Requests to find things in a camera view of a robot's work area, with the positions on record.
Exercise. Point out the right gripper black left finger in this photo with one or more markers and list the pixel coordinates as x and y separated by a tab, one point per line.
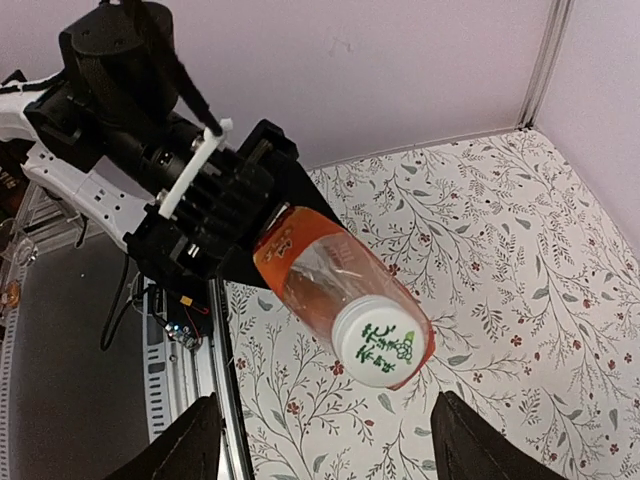
188	449

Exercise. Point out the front aluminium rail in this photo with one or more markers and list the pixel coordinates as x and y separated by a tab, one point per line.
72	411

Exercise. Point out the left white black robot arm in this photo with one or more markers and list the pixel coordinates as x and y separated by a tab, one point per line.
122	136

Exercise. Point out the white cap green characters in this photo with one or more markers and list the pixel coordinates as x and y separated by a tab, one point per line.
379	343

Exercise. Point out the slim red-label tea bottle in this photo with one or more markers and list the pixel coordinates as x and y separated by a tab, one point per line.
316	268

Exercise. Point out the floral patterned table mat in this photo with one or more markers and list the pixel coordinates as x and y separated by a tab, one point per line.
534	298

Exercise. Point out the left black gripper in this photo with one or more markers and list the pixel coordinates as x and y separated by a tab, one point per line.
217	225

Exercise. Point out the right aluminium frame post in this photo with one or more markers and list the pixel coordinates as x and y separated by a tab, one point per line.
554	32

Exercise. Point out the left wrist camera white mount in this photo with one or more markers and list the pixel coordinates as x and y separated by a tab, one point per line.
204	149

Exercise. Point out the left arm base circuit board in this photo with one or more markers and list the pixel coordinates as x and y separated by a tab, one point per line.
182	318

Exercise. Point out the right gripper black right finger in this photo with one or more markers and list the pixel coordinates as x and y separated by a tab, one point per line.
467	447

